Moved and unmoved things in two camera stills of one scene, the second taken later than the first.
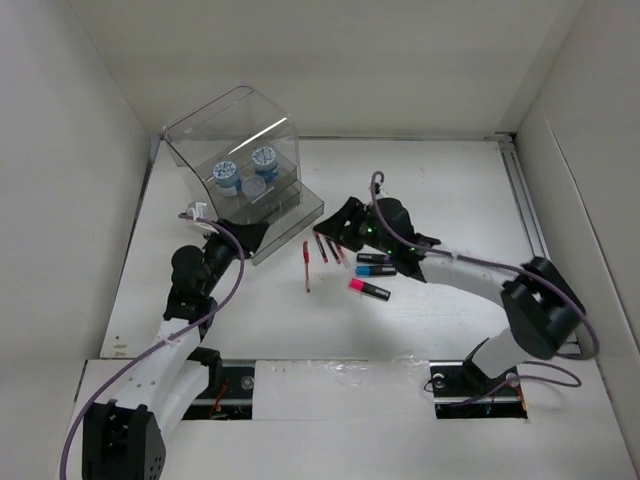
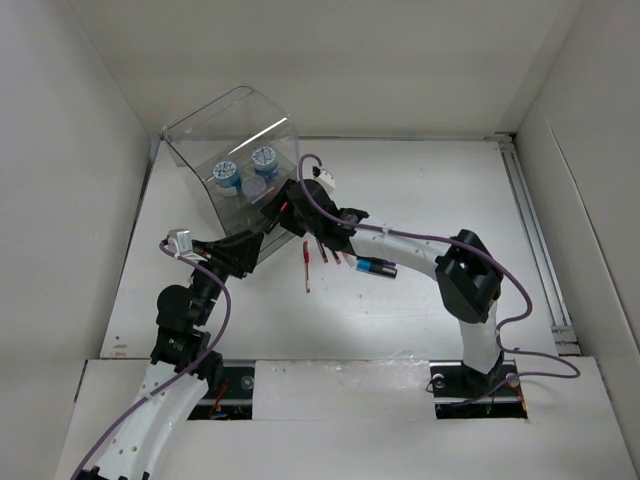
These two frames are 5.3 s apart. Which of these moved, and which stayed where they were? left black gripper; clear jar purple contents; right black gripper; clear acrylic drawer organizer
Moved: right black gripper; left black gripper
Stayed: clear acrylic drawer organizer; clear jar purple contents
